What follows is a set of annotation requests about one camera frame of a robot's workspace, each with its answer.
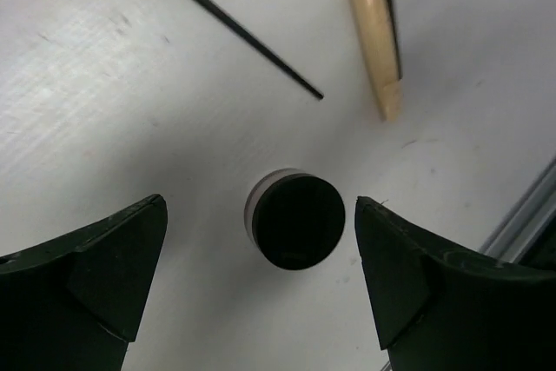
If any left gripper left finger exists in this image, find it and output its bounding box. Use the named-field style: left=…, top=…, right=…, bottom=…
left=1, top=195, right=168, bottom=370

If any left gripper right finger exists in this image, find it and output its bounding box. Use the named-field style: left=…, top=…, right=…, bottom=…
left=354, top=196, right=555, bottom=370

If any black lid round jar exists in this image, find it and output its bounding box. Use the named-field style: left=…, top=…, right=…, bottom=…
left=243, top=168, right=346, bottom=271

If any thin black brush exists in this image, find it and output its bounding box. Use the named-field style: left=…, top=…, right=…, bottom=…
left=192, top=0, right=324, bottom=100
left=377, top=0, right=403, bottom=81

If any right beige concealer tube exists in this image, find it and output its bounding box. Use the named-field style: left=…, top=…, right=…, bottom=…
left=350, top=0, right=401, bottom=122

